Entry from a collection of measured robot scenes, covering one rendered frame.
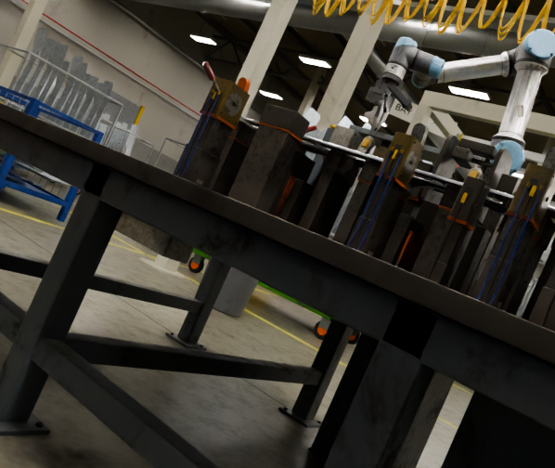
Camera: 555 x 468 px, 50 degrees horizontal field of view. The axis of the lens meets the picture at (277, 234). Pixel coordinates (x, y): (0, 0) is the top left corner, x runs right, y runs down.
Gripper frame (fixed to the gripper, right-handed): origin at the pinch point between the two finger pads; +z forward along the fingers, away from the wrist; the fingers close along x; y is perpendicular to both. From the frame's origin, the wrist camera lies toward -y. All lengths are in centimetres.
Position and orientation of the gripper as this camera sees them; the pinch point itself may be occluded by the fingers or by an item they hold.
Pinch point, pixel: (375, 129)
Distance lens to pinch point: 226.3
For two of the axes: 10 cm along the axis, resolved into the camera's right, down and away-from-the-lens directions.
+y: -8.2, -3.5, 4.4
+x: -4.0, -1.9, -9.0
